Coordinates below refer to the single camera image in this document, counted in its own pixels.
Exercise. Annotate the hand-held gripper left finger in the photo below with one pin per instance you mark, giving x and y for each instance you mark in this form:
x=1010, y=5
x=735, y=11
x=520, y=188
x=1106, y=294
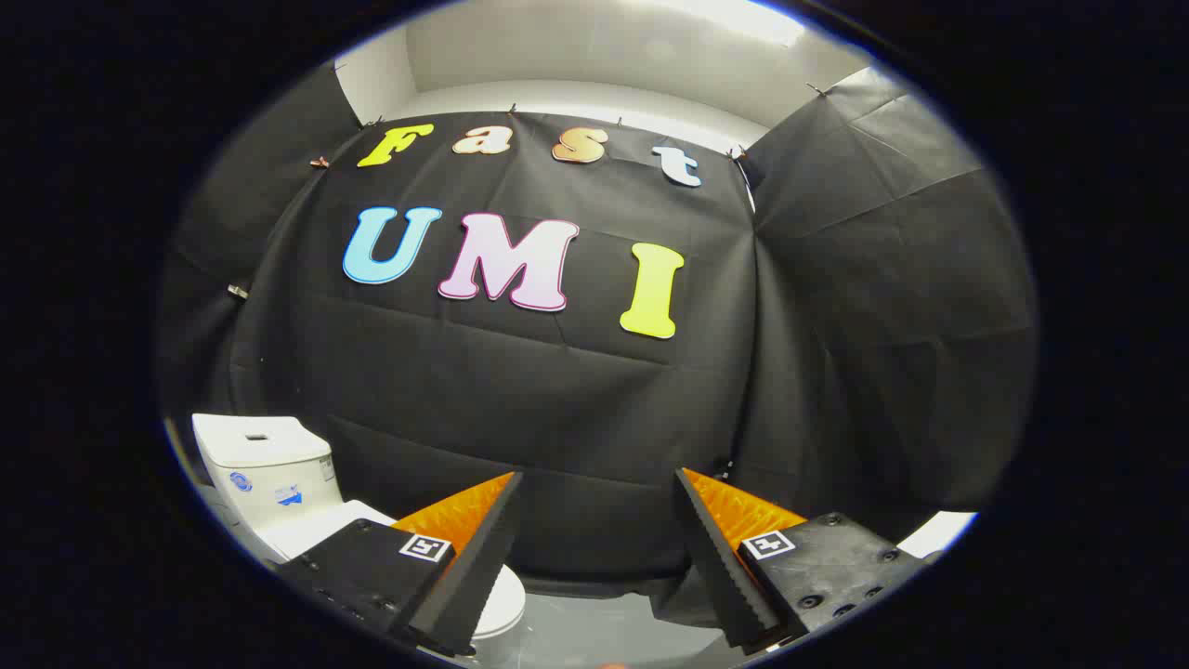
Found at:
x=469, y=576

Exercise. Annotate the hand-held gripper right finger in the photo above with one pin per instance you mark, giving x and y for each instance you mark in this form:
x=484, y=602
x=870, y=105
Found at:
x=720, y=567

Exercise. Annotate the white toilet lid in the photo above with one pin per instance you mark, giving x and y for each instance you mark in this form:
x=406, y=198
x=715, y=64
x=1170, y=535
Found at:
x=320, y=530

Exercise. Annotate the black backdrop cloth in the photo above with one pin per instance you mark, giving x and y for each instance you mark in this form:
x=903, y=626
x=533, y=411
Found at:
x=576, y=400

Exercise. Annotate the white toilet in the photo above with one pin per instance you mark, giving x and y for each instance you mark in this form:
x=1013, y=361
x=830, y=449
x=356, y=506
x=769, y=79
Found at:
x=269, y=465

